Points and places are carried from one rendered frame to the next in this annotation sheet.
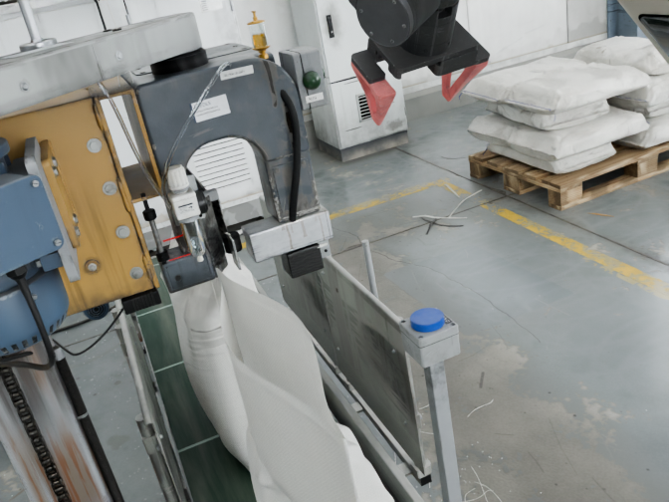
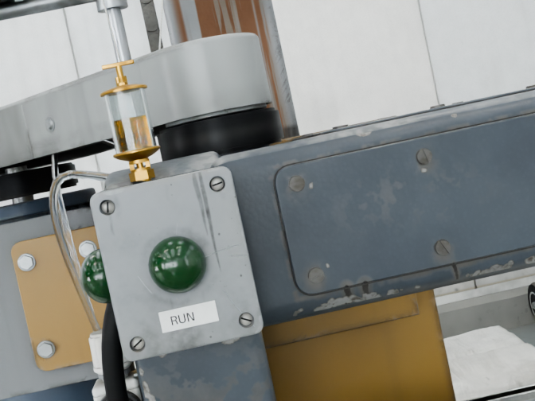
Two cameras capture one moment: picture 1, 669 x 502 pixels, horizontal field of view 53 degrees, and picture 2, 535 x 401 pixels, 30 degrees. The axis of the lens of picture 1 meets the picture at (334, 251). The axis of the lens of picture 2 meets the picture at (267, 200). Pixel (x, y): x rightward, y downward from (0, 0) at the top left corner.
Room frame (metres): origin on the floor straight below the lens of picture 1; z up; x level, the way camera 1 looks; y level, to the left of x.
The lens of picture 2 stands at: (1.31, -0.51, 1.33)
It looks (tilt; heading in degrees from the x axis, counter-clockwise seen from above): 3 degrees down; 104
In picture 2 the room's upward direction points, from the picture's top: 12 degrees counter-clockwise
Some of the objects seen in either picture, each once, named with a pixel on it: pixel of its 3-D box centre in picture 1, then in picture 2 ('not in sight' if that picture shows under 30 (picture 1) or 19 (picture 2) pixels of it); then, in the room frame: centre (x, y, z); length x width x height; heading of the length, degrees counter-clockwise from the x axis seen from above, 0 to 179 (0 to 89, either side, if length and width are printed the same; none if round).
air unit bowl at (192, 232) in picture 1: (193, 236); not in sight; (0.98, 0.21, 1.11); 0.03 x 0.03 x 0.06
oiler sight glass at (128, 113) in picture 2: (258, 35); (130, 121); (1.10, 0.05, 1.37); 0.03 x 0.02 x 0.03; 18
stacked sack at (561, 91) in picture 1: (576, 86); not in sight; (3.49, -1.42, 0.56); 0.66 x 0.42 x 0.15; 108
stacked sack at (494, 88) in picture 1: (526, 79); not in sight; (3.87, -1.28, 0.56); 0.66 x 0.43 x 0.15; 105
